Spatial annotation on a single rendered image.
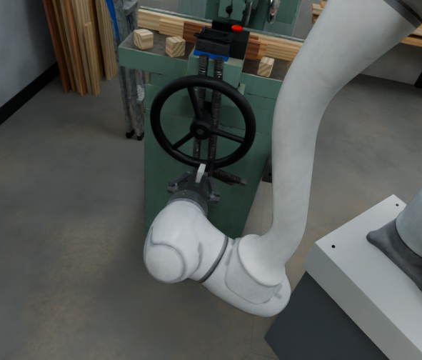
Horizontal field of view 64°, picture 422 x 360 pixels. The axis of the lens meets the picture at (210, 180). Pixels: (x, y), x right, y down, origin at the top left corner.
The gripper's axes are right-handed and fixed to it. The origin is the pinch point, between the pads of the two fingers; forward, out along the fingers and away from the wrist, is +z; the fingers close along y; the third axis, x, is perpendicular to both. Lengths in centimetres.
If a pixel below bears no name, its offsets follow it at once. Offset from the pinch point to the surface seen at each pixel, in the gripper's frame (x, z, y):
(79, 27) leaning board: -22, 135, 101
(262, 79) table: -25.8, 16.8, -11.1
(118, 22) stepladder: -31, 90, 60
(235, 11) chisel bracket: -42.1, 23.2, 0.7
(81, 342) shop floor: 76, -1, 31
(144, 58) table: -24.6, 17.5, 24.1
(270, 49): -33.9, 30.3, -12.1
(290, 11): -46, 43, -16
